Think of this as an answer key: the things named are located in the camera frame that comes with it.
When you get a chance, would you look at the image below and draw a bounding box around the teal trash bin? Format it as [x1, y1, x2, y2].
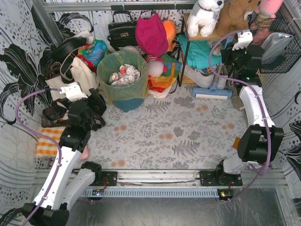
[112, 98, 144, 113]

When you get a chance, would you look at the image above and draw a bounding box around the yellow trash bag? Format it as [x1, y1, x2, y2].
[96, 51, 149, 104]

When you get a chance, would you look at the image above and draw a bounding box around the blue floor mop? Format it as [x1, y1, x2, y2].
[192, 38, 232, 100]

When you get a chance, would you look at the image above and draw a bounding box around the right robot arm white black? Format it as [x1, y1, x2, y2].
[214, 44, 284, 186]

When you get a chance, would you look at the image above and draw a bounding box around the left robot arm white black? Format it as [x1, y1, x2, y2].
[22, 85, 106, 226]

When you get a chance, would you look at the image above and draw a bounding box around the cream canvas tote bag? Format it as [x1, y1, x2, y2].
[46, 55, 99, 96]

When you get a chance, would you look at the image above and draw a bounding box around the crumpled paper trash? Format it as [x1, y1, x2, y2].
[109, 64, 141, 87]

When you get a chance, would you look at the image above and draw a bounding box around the colourful printed bag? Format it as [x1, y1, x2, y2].
[77, 39, 109, 68]

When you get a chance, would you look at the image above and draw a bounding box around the magenta cloth bag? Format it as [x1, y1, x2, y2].
[135, 13, 168, 57]

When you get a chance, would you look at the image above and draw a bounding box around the grey patterned ball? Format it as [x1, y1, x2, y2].
[213, 46, 222, 56]

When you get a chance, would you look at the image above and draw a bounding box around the teal folded cloth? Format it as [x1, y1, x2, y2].
[177, 35, 222, 70]

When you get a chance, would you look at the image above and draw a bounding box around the white sneaker right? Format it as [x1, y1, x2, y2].
[216, 68, 228, 89]

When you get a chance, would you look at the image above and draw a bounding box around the white sneaker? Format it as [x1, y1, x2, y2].
[216, 68, 228, 89]
[182, 66, 214, 88]

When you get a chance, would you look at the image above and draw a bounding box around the white sneaker left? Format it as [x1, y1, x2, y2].
[182, 66, 214, 88]

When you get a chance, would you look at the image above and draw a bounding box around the brown plush dog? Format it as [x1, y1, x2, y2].
[216, 0, 261, 36]

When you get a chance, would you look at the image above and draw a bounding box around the pink rolled towel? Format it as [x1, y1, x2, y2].
[79, 145, 90, 161]

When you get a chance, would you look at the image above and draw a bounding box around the white grey plush dog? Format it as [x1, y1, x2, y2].
[187, 0, 224, 37]

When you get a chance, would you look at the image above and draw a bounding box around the orange white checkered towel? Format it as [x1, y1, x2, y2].
[35, 126, 65, 158]

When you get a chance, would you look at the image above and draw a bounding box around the pink plush toy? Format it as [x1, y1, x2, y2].
[255, 0, 283, 24]

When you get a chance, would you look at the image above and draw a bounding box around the black hat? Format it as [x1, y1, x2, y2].
[50, 37, 87, 63]

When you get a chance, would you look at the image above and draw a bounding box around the cream plush lamb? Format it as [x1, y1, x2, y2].
[121, 46, 140, 54]

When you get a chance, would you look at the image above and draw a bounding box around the orange plush toy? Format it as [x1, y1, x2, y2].
[163, 20, 176, 52]

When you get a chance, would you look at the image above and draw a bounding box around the rainbow striped cloth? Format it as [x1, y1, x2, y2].
[148, 53, 182, 93]

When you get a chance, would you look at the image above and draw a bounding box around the pink white plush doll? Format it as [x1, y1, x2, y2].
[145, 55, 167, 78]

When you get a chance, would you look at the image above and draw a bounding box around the black leather handbag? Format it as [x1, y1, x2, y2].
[107, 11, 138, 51]

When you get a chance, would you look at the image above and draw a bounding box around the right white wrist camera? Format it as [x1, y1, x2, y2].
[232, 29, 253, 50]

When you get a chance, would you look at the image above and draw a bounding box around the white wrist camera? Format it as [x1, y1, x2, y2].
[59, 82, 88, 102]
[232, 29, 253, 50]

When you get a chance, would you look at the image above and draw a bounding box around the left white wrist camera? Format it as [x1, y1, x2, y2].
[59, 82, 88, 102]

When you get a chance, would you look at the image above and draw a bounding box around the brown patterned strap bag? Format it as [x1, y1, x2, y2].
[41, 98, 105, 131]

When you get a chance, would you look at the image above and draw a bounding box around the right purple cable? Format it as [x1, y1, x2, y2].
[208, 29, 275, 203]

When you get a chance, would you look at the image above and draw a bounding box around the purple cable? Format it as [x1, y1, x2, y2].
[208, 29, 275, 203]
[14, 89, 63, 226]

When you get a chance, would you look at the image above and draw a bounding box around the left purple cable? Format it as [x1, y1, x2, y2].
[14, 89, 63, 226]

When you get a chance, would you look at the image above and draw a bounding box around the wooden black frame shelf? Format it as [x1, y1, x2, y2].
[177, 13, 222, 87]

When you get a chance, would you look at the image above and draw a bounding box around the black wire basket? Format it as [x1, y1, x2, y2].
[249, 10, 301, 73]

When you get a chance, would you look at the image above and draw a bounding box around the metal base rail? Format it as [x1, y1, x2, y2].
[35, 168, 289, 202]

